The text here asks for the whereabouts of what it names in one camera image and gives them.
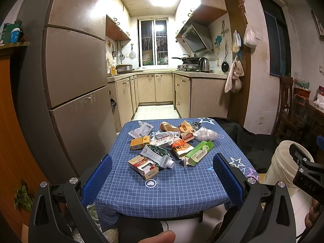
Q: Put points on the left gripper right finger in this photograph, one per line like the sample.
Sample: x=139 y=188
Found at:
x=265 y=212

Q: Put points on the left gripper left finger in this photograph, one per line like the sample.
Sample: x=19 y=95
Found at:
x=59 y=208

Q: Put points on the green carton box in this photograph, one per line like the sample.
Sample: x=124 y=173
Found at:
x=198 y=153

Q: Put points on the clear plastic bag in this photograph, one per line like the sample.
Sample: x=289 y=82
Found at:
x=204 y=134

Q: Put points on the gold cigarette box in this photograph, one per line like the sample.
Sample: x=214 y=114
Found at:
x=140 y=143

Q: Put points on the black tissue packet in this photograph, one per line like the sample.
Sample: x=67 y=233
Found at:
x=196 y=126

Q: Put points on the orange snack box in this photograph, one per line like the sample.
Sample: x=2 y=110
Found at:
x=186 y=131

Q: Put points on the white medicine box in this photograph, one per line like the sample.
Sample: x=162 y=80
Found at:
x=163 y=139

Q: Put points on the squashed orange paper cup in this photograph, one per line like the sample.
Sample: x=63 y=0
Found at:
x=166 y=127

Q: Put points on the kitchen window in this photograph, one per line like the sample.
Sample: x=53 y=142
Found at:
x=153 y=43

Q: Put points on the person right hand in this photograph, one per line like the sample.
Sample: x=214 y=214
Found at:
x=313 y=214

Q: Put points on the person left hand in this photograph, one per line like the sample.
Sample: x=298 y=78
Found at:
x=164 y=237

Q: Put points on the white plastic bucket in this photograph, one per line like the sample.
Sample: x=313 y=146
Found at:
x=283 y=167

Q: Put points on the dark wooden chair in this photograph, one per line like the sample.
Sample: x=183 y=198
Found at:
x=284 y=121

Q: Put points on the dark wooden dining table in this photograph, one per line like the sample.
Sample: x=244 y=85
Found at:
x=307 y=118

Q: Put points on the red white open box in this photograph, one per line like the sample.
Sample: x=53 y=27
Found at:
x=145 y=167

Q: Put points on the white plastic pouch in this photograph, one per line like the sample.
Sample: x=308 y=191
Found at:
x=143 y=130

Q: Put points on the hanging cloth bags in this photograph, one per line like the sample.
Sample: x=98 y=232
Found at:
x=233 y=83

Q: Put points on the black garbage bag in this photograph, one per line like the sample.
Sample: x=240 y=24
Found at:
x=113 y=104

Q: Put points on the beige lower cabinets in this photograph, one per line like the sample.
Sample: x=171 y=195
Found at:
x=192 y=94

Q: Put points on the hanging black pan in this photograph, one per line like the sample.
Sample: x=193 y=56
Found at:
x=225 y=65

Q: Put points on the hanging white plastic bag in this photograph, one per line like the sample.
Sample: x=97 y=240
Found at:
x=249 y=38

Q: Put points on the steel kettle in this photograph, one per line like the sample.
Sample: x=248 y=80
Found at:
x=204 y=65

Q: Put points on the silver rice cooker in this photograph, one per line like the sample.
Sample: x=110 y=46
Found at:
x=124 y=68

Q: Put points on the silver refrigerator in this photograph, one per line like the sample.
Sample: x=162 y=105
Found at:
x=63 y=99

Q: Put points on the black frying pan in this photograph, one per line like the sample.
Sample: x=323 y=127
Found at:
x=188 y=59

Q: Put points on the range hood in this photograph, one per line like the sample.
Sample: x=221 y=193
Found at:
x=197 y=37

